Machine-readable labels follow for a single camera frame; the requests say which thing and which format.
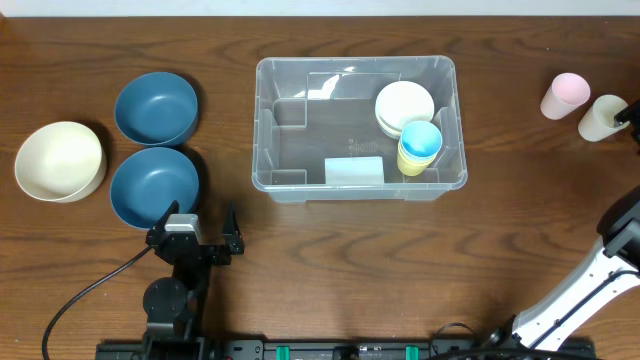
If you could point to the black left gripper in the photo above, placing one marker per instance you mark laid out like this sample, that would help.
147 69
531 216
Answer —
209 252

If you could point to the cream plastic cup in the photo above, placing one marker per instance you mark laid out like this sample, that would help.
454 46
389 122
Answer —
599 123

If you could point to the pink plastic cup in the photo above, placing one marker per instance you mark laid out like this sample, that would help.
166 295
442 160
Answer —
567 92

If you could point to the blue bowl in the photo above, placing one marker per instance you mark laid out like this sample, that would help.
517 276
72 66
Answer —
149 181
157 109

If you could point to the cream large bowl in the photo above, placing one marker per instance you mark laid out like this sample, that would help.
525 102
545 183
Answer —
61 162

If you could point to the light blue plastic cup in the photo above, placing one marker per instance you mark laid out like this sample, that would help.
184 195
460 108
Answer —
420 141

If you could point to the yellow plastic cup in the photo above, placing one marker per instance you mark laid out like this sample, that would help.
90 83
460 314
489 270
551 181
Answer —
411 165

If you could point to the white small bowl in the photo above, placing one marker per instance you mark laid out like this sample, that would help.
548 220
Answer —
403 102

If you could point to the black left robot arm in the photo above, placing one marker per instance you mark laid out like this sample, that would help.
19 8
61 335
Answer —
174 305

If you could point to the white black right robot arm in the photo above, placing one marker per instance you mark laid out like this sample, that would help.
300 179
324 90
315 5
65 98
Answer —
610 269

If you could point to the clear plastic storage bin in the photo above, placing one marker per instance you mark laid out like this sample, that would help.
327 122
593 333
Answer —
316 136

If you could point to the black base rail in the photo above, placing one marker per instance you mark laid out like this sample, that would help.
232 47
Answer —
310 351

